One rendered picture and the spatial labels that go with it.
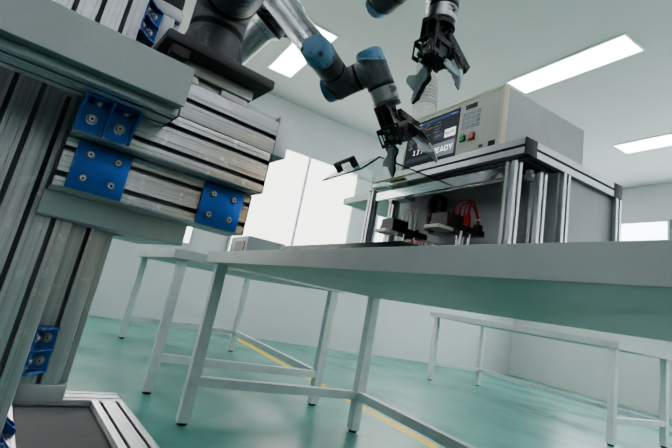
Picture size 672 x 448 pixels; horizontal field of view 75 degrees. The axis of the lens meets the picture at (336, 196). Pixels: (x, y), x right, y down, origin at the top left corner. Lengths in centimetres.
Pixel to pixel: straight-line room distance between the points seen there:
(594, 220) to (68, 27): 130
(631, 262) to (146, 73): 69
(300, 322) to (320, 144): 258
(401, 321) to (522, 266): 662
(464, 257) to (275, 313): 549
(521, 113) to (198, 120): 93
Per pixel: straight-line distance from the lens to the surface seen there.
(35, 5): 76
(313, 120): 661
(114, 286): 565
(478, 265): 69
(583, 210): 139
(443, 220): 123
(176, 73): 77
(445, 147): 146
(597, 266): 59
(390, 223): 142
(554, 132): 152
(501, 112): 134
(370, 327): 250
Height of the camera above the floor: 62
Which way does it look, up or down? 14 degrees up
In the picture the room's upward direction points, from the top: 11 degrees clockwise
